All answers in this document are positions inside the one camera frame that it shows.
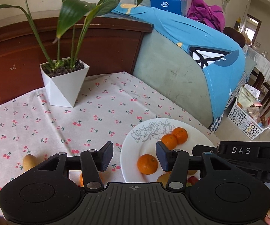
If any orange mandarin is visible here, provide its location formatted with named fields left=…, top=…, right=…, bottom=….
left=78, top=172, right=103, bottom=188
left=137, top=154, right=158, bottom=175
left=172, top=127, right=188, bottom=144
left=161, top=134, right=178, bottom=150

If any red cherry tomato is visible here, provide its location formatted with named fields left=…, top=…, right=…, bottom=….
left=187, top=176, right=199, bottom=186

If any white perforated basket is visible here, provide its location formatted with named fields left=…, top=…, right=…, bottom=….
left=227, top=97, right=270, bottom=140

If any white plate with rose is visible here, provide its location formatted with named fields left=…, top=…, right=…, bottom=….
left=120, top=118, right=220, bottom=182

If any houndstooth sofa cover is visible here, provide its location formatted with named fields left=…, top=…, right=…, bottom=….
left=208, top=72, right=248, bottom=134

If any cherry print tablecloth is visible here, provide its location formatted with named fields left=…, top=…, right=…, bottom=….
left=0, top=71, right=220, bottom=216

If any white geometric plant pot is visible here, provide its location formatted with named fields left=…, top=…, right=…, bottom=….
left=40, top=60, right=90, bottom=108

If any grey-green sofa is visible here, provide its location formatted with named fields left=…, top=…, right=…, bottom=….
left=134, top=30, right=214, bottom=128

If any white clothed dining table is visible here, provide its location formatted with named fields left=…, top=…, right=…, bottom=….
left=247, top=47, right=270, bottom=81

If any blue printed blanket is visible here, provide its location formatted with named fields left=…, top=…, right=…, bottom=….
left=113, top=3, right=246, bottom=119

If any dark wooden cabinet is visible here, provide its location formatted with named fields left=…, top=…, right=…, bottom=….
left=0, top=16, right=154, bottom=106

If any green leafy plant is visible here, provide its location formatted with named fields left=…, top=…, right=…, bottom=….
left=0, top=0, right=143, bottom=73

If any purple garment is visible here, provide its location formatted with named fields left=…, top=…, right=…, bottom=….
left=183, top=0, right=225, bottom=32

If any blue carton box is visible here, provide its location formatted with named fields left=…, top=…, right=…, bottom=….
left=150, top=0, right=192, bottom=17

